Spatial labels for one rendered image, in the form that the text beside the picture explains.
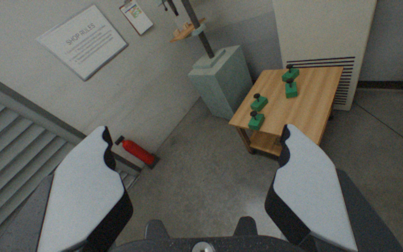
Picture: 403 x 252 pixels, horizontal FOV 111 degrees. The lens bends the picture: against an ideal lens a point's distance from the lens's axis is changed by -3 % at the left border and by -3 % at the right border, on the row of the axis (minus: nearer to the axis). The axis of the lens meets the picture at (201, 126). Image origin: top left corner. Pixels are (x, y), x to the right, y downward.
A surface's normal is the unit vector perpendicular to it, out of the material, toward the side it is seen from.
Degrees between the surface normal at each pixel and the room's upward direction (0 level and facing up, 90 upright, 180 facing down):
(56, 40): 90
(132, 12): 86
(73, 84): 90
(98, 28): 90
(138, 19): 81
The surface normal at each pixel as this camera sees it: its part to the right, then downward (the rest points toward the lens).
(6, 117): 0.65, 0.18
